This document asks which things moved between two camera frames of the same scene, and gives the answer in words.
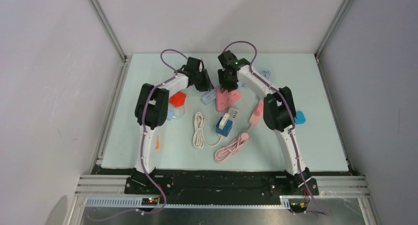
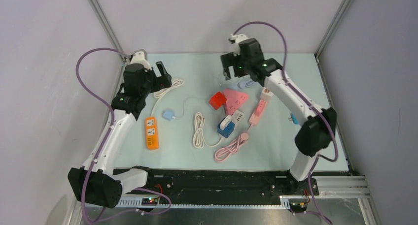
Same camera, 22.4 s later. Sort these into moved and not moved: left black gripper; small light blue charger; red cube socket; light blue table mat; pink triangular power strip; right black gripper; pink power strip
Moved: pink triangular power strip; right black gripper; red cube socket; left black gripper
Not moved: pink power strip; light blue table mat; small light blue charger
